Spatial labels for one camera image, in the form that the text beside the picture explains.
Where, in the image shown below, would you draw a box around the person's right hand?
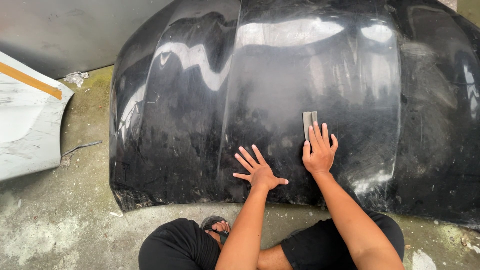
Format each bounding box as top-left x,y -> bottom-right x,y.
302,121 -> 339,176

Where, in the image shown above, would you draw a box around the person's left hand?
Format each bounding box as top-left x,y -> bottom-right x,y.
233,144 -> 289,191

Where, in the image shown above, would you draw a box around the grey sandpaper sheet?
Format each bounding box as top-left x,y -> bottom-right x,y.
302,111 -> 318,142

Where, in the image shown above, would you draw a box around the person's foot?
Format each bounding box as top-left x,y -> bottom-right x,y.
205,220 -> 232,248

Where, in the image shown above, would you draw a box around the black sandal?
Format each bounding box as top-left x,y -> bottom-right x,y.
200,215 -> 230,244

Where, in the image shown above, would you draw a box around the black car hood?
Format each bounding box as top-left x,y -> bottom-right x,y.
109,0 -> 480,230

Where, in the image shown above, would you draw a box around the person's black shorts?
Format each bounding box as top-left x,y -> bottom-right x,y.
138,210 -> 406,270

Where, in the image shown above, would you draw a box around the thin grey stick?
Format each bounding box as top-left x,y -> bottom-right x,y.
61,140 -> 103,157

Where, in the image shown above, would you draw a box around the crumpled white paper scrap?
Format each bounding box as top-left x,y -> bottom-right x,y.
63,71 -> 90,88

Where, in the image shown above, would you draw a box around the white car body panel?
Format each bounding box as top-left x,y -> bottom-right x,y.
0,51 -> 75,182

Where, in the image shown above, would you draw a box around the grey car body panel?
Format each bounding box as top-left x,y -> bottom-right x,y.
0,0 -> 175,80

